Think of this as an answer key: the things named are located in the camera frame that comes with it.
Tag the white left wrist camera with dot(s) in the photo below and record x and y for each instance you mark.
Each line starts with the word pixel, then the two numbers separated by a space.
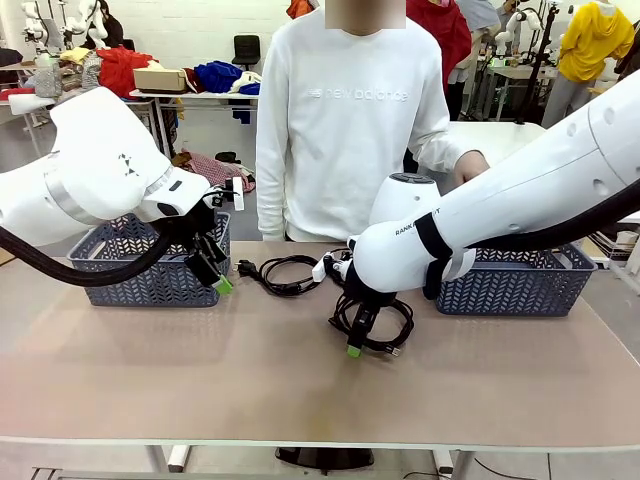
pixel 238 195

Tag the person's right forearm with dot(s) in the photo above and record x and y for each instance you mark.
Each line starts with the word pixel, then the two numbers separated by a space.
pixel 270 200

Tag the person's left forearm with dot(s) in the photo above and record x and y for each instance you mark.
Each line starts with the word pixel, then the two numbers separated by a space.
pixel 435 155

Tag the red cloth pile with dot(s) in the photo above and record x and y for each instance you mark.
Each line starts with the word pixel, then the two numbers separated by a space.
pixel 120 67

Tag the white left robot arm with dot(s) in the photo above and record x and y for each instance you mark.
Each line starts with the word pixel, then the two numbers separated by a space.
pixel 100 160

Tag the grey-blue plastic mesh basket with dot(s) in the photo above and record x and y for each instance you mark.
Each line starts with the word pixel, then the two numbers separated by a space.
pixel 150 290
pixel 500 295

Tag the white table leg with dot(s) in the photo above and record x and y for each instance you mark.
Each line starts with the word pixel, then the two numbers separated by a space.
pixel 445 459
pixel 177 457

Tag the black round floor base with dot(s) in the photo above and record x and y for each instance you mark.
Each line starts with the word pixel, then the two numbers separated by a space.
pixel 325 456

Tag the cardboard box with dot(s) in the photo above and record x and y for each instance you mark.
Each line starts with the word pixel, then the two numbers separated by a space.
pixel 160 80

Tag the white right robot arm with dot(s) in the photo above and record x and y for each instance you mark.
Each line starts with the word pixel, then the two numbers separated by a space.
pixel 500 200

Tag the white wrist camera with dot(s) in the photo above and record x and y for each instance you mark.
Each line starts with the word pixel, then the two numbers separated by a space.
pixel 320 270
pixel 238 195

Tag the blue cloth pile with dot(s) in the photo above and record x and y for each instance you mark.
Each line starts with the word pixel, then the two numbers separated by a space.
pixel 220 72

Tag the person's left hand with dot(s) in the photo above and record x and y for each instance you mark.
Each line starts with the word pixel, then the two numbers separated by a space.
pixel 472 165

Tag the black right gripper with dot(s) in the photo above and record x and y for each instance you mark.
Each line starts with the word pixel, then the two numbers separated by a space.
pixel 365 297

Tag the white background table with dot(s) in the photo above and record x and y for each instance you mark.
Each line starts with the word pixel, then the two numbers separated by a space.
pixel 200 95

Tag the person in white sweater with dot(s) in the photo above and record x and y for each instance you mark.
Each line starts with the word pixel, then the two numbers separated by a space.
pixel 350 125

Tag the person in yellow hoodie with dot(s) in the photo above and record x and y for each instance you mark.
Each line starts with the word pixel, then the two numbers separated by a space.
pixel 595 45

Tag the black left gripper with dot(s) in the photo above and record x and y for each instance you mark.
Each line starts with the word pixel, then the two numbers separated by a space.
pixel 200 220

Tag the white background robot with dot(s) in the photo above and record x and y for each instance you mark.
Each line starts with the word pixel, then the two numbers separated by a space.
pixel 35 20
pixel 515 25

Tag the person in red jacket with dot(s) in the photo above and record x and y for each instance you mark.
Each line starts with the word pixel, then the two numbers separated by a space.
pixel 445 40

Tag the black office chair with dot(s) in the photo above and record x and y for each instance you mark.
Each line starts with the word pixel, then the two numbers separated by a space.
pixel 246 50

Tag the white table behind person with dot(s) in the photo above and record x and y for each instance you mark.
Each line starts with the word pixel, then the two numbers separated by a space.
pixel 500 135

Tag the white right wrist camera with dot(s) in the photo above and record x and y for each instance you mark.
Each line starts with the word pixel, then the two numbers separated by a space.
pixel 320 270

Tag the pink checked cloth pile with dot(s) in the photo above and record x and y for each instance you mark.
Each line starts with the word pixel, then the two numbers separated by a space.
pixel 210 165

